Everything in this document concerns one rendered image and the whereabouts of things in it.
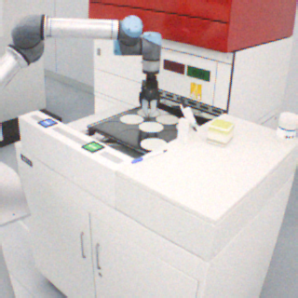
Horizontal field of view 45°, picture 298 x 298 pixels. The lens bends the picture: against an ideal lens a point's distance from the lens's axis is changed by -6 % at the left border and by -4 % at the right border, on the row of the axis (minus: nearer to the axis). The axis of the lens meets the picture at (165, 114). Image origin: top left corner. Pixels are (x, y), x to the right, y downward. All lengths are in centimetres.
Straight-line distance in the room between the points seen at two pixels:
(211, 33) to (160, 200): 71
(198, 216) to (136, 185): 21
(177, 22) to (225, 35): 23
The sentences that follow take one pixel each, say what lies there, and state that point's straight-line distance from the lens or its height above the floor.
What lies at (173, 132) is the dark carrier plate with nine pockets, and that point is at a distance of 149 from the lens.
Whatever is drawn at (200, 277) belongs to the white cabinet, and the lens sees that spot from 108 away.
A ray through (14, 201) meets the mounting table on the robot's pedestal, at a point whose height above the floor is 82.
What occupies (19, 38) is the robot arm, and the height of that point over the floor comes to 127.
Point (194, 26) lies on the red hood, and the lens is 150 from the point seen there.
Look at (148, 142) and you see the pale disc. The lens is 140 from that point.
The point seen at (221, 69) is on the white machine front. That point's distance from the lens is 152.
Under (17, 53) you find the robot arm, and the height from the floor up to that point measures 121.
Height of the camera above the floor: 154
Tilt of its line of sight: 23 degrees down
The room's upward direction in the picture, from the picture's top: 4 degrees clockwise
